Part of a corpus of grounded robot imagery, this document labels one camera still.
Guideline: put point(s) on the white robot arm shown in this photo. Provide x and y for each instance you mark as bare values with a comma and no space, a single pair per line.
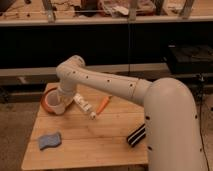
172,125

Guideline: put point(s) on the orange carrot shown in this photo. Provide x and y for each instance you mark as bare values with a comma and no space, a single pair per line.
103,104

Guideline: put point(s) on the white tube bottle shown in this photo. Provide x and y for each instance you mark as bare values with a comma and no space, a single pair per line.
84,105

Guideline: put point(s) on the black white striped block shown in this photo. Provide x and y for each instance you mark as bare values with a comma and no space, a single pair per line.
136,136

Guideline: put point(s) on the clear plastic container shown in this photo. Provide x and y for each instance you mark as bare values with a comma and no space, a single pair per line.
117,8

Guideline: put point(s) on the black box on shelf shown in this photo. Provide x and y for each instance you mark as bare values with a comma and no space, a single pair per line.
189,59

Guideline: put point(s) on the blue sponge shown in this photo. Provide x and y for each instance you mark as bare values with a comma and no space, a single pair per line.
49,141

